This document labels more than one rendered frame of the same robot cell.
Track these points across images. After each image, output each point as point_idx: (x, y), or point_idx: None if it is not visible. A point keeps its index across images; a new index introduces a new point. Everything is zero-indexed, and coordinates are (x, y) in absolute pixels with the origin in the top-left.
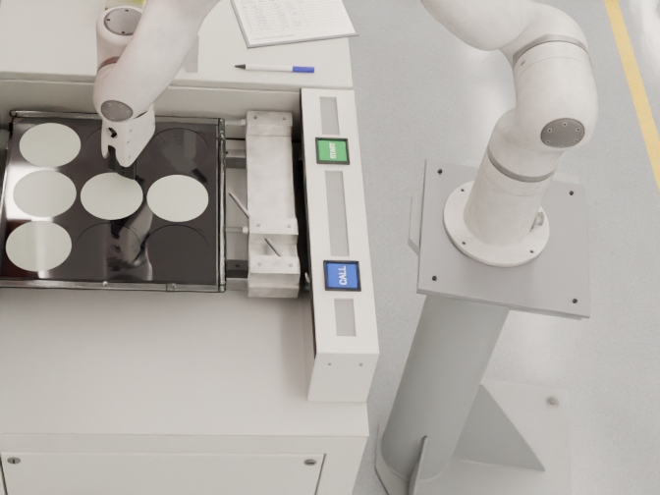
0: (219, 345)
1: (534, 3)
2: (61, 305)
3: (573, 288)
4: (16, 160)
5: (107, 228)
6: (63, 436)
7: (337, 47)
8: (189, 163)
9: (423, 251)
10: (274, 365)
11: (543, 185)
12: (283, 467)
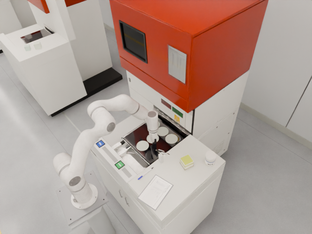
0: (119, 139)
1: (72, 158)
2: None
3: (61, 193)
4: (172, 132)
5: (147, 133)
6: None
7: (138, 190)
8: (146, 152)
9: (95, 178)
10: (108, 142)
11: None
12: None
